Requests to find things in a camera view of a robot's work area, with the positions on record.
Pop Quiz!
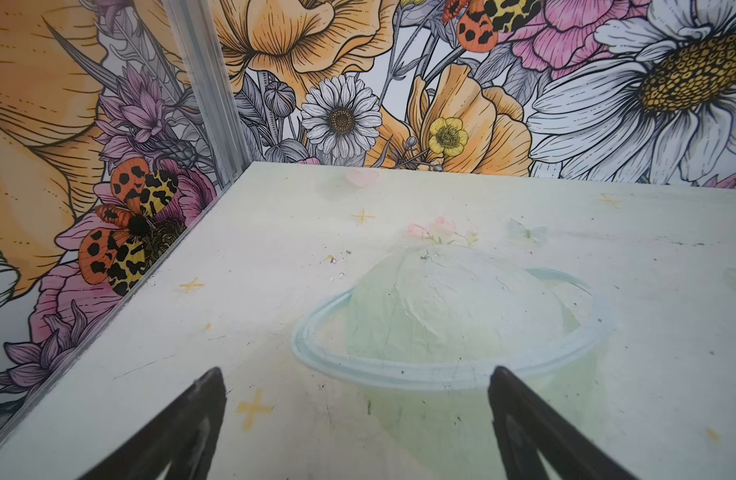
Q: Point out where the aluminium corner post left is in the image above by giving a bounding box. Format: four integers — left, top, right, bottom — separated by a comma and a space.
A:
164, 1, 257, 187

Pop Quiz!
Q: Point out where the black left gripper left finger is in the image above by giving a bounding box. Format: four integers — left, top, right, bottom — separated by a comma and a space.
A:
82, 367, 227, 479

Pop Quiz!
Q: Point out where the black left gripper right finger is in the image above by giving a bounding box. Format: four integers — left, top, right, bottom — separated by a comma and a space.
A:
488, 366, 636, 480

